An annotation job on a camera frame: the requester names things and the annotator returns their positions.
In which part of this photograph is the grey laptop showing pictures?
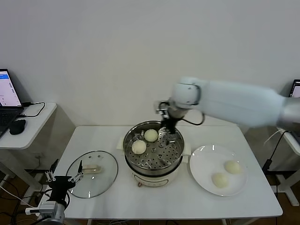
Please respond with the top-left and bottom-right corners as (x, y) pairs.
(290, 79), (300, 98)

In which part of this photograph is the white side table with mouse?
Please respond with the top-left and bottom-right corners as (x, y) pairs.
(0, 102), (76, 193)

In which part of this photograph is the black laptop with blue banner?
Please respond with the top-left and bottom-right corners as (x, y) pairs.
(0, 68), (24, 139)

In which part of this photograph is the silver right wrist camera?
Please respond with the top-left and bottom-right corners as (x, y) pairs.
(154, 100), (171, 116)

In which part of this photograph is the white side table with label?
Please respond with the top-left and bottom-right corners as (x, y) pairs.
(273, 131), (300, 207)

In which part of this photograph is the white steamed baozi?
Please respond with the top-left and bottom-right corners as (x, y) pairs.
(211, 172), (229, 188)
(131, 140), (147, 155)
(144, 129), (158, 143)
(224, 160), (241, 174)

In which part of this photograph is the stainless steel steamer tray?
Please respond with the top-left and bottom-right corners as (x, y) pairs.
(123, 120), (185, 173)

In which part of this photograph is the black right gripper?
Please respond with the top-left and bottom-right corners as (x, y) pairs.
(159, 109), (180, 146)

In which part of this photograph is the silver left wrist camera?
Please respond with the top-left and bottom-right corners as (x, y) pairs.
(25, 202), (59, 214)

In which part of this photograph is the black computer mouse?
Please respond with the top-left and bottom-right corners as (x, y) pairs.
(8, 119), (26, 135)

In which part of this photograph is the glass lid with cream handle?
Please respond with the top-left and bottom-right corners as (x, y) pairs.
(65, 150), (119, 199)

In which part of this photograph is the white round plate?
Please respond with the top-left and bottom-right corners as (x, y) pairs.
(189, 144), (248, 197)

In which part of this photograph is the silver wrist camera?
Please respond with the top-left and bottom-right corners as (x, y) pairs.
(154, 100), (171, 116)
(25, 202), (59, 214)

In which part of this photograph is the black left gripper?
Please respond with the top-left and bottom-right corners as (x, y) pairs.
(45, 159), (84, 204)

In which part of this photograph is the black laptop charger cable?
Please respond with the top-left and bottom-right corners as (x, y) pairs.
(18, 102), (46, 118)

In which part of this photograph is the white laptop cable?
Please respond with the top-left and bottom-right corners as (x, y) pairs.
(264, 129), (283, 146)

